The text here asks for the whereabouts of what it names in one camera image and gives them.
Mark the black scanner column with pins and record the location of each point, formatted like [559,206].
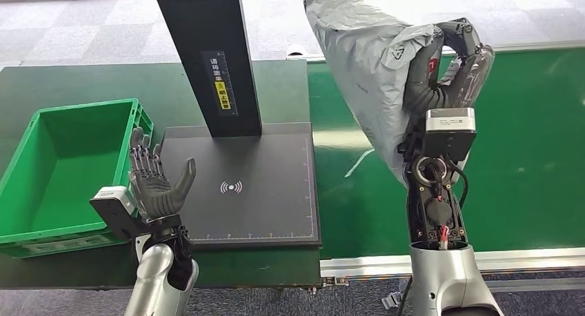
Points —
[205,26]

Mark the green plastic crate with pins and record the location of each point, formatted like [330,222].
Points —
[64,167]

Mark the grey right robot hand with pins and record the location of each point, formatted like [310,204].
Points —
[420,94]

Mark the black scanner base plate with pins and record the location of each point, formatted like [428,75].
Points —
[274,204]

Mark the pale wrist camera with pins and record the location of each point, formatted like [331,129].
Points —
[114,204]
[450,131]

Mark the green conveyor belt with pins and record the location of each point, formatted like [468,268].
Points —
[525,190]

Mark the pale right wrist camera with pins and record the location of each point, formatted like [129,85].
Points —
[450,131]

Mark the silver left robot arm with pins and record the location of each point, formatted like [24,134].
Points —
[153,277]

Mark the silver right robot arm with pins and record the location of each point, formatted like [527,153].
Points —
[443,277]

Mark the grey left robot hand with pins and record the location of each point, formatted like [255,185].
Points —
[155,190]

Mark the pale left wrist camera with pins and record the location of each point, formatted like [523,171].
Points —
[114,204]

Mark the white plastic mailer package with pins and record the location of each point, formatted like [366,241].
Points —
[365,67]

